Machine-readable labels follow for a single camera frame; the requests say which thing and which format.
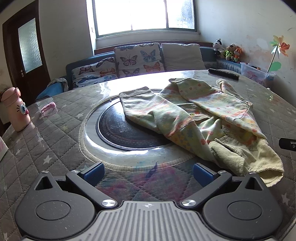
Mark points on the black remote control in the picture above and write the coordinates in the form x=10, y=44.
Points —
x=223, y=73

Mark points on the butterfly print cushion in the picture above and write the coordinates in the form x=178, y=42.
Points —
x=136, y=59
x=94, y=73

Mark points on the white box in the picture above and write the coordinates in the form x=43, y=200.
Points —
x=2, y=148

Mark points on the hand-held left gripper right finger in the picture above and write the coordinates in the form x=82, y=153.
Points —
x=202, y=173

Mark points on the dark wooden glass door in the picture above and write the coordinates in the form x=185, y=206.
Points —
x=27, y=46

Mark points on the brown green plush toy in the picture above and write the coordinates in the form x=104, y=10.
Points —
x=229, y=53

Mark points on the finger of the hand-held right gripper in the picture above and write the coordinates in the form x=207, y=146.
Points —
x=288, y=143

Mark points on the round black hotplate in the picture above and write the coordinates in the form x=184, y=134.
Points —
x=115, y=125

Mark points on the small pink toy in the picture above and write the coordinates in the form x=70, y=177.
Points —
x=48, y=107

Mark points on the clear plastic storage box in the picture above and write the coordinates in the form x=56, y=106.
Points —
x=254, y=74

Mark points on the blue sofa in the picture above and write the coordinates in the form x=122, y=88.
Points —
x=69, y=68

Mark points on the black white plush toy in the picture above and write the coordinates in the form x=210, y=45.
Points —
x=217, y=47

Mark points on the colourful pinwheel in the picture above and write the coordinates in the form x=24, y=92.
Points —
x=281, y=45

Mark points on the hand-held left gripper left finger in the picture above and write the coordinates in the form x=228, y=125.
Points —
x=93, y=173

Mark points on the beige cushion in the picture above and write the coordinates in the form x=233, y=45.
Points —
x=182, y=56

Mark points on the window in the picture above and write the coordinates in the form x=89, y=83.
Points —
x=138, y=16

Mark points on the patterned yellow children's jacket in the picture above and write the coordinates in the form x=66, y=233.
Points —
x=175, y=111

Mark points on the blue grey cloth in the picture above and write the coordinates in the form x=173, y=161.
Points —
x=55, y=87

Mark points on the pink cartoon water bottle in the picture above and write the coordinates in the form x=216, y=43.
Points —
x=18, y=111

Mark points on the orange plush toy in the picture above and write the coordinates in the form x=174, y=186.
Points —
x=237, y=54

